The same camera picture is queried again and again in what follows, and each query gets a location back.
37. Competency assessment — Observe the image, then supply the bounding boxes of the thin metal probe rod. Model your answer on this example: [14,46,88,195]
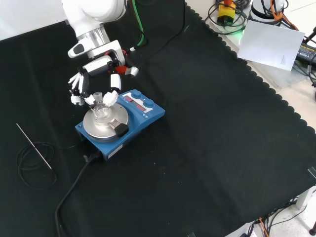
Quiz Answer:
[16,122,53,170]

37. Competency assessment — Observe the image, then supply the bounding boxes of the black heater power cable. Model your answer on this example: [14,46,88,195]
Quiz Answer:
[54,152,102,237]

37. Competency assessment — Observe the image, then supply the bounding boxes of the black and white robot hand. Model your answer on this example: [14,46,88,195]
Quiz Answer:
[68,54,122,107]

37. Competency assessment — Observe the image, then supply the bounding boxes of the orange robot cable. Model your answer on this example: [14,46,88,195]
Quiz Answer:
[270,0,300,31]

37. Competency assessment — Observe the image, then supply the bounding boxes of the green robot cable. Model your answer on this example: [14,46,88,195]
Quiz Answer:
[129,0,150,52]

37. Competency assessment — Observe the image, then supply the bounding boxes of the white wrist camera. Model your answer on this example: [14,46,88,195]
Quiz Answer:
[67,40,88,59]

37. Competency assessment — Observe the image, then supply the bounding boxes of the black bench cloth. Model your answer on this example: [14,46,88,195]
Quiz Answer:
[0,0,316,237]

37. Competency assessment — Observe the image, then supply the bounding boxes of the pale board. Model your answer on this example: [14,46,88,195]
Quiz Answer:
[236,20,306,73]

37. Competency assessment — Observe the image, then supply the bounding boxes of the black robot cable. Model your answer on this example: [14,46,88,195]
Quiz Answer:
[145,0,187,59]

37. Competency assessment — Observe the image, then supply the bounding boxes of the coiled thin black probe cable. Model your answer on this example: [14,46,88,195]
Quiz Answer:
[15,141,58,191]

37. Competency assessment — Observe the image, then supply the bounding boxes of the black power adapter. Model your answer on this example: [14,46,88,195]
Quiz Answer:
[295,42,316,63]

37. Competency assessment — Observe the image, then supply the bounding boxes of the clear round-bottom glass flask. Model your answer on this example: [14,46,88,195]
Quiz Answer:
[92,91,112,125]

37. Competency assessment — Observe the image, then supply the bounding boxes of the blue-base heater with steel plate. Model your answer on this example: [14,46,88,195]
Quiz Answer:
[75,89,166,162]

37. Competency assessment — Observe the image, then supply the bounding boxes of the black stop button cable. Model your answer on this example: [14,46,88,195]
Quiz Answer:
[206,0,248,35]

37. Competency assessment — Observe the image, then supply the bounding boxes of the yellow stop button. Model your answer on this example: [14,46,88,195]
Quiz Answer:
[217,0,238,26]

